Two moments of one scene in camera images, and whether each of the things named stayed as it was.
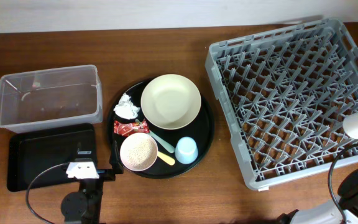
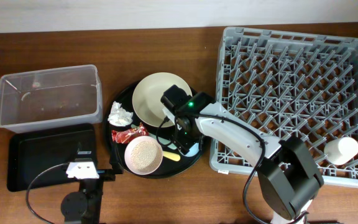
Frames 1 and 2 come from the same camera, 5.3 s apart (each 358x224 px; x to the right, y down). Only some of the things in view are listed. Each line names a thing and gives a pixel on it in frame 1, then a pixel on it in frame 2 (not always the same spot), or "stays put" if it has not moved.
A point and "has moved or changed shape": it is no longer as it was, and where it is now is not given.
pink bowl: (138, 152) has moved or changed shape
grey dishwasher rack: (285, 94) has moved or changed shape
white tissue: (125, 108) → (118, 116)
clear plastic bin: (49, 98) stays put
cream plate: (171, 102) has moved or changed shape
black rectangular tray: (38, 157) stays put
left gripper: (109, 175) stays put
